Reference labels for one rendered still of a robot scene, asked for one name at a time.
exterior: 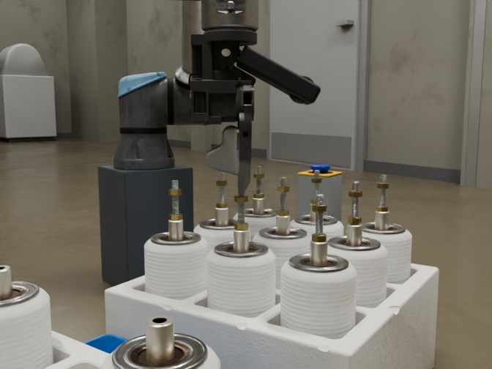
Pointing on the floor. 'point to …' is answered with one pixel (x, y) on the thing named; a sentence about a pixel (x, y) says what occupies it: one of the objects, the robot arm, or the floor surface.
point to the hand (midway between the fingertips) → (245, 184)
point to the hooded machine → (25, 97)
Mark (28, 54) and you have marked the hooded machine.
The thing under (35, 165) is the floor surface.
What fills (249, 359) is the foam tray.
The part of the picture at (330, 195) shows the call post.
